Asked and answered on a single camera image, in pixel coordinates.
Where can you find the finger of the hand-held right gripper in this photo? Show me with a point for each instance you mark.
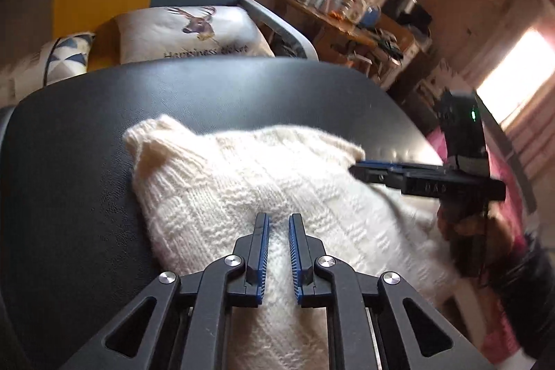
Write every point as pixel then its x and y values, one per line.
pixel 381 163
pixel 377 176

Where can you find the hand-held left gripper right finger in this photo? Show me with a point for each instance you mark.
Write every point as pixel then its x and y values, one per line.
pixel 295 261

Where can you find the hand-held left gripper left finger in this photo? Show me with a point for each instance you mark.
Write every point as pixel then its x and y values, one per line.
pixel 262 261

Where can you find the cream knitted sweater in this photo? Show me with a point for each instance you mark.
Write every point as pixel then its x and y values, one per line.
pixel 243 188

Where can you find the person's right forearm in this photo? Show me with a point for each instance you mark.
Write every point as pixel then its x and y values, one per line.
pixel 529 287

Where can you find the dark clothes pile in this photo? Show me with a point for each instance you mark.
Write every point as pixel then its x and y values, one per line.
pixel 388 45

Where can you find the person's right hand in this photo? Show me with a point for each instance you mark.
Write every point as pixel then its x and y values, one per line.
pixel 472 226

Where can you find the red ruffled bedspread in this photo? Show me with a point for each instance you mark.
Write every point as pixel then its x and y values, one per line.
pixel 514 196

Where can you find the bright side window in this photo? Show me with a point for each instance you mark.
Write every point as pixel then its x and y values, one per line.
pixel 520 71

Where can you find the wooden cabinet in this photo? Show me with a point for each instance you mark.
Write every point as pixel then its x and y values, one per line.
pixel 409 35

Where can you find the wooden desk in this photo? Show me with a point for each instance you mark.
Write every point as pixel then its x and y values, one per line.
pixel 344 28

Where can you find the black television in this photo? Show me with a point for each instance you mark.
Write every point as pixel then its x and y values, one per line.
pixel 405 6

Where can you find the deer print pillow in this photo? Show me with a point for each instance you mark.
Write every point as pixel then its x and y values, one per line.
pixel 151 36

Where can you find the triangle pattern pillow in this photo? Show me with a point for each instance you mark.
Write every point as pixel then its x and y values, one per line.
pixel 69 53

